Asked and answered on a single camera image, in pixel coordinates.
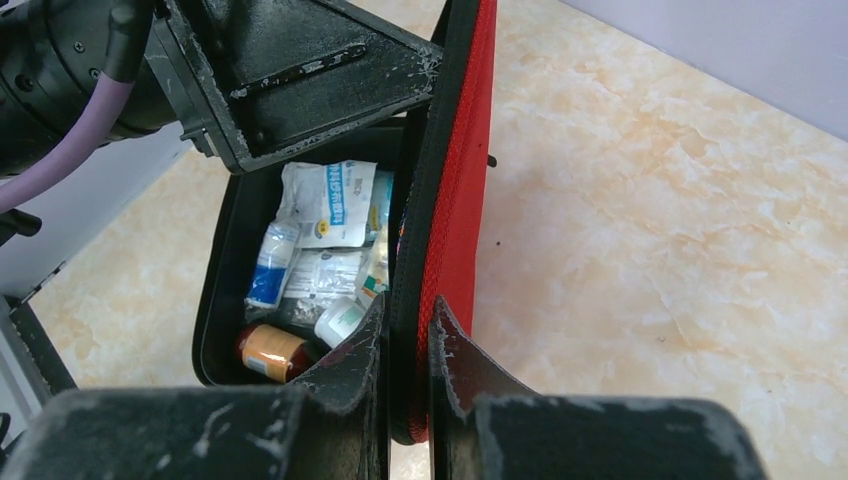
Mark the bandage roll packet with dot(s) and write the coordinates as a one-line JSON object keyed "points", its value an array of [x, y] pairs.
{"points": [[373, 278]]}

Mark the red black medicine kit case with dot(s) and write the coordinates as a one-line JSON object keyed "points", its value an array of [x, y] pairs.
{"points": [[441, 154]]}

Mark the blue gauze packet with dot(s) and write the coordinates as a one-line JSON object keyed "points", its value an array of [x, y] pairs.
{"points": [[329, 204]]}

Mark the white blue tube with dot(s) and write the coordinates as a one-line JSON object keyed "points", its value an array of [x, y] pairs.
{"points": [[277, 254]]}

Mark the brown bottle orange cap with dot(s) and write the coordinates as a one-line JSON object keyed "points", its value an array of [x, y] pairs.
{"points": [[274, 353]]}

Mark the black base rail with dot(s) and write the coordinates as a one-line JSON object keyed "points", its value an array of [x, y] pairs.
{"points": [[32, 371]]}

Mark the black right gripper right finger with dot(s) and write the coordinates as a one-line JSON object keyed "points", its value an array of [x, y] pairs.
{"points": [[485, 424]]}

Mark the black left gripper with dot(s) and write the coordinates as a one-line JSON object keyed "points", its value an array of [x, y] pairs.
{"points": [[254, 83]]}

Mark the white bottle green label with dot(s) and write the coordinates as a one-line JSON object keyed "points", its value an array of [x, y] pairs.
{"points": [[338, 321]]}

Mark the small teal pad packet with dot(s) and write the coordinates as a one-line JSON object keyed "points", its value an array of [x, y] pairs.
{"points": [[380, 201]]}

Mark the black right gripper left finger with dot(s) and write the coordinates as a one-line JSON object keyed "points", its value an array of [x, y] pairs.
{"points": [[329, 423]]}

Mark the clear bag wipe sachets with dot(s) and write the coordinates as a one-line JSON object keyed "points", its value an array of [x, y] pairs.
{"points": [[317, 279]]}

